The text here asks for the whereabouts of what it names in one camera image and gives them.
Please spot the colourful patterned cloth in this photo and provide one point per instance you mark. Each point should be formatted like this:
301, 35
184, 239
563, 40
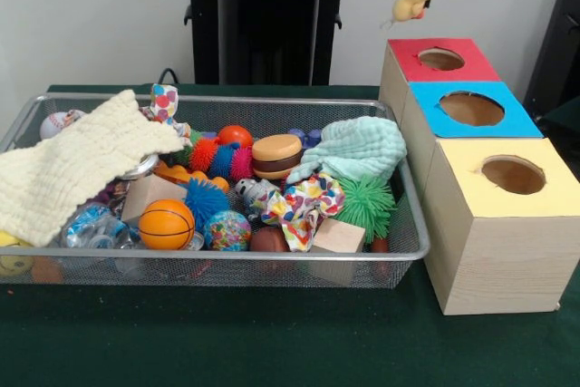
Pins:
303, 206

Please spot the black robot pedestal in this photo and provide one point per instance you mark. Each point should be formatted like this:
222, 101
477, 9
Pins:
204, 20

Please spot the dark green tablecloth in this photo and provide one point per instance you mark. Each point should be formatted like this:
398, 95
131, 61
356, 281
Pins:
272, 341
564, 115

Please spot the mint green waffle cloth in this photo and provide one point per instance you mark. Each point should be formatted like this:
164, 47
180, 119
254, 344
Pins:
358, 147

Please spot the blue spiky ball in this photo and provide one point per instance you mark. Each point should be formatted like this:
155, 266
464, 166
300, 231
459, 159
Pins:
206, 199

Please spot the orange basketball toy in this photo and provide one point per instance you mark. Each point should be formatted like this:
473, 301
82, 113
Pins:
166, 225

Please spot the green spiky ball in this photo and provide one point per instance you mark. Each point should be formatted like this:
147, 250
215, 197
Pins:
367, 203

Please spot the brown football toy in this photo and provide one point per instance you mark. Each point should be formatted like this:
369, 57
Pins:
269, 240

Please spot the cream waffle cloth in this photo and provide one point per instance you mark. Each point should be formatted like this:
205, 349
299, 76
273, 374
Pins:
68, 174

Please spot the globe print ball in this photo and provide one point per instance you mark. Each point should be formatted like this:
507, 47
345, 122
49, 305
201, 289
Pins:
228, 230

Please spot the plain wooden cube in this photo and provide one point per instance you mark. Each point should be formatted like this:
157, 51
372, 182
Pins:
337, 237

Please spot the striped wooden burger toy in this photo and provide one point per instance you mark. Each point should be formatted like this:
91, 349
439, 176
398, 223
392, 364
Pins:
277, 156

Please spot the wooden three-hole box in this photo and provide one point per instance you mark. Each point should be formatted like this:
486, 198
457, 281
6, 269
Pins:
498, 260

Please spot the black stand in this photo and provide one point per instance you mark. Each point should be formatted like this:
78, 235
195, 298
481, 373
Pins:
557, 42

